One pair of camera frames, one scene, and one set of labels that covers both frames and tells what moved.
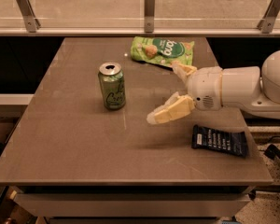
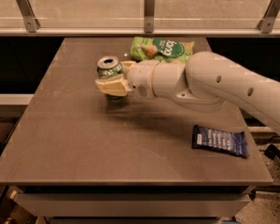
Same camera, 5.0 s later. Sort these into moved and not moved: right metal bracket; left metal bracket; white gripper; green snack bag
Moved: white gripper
Not moved: green snack bag; left metal bracket; right metal bracket
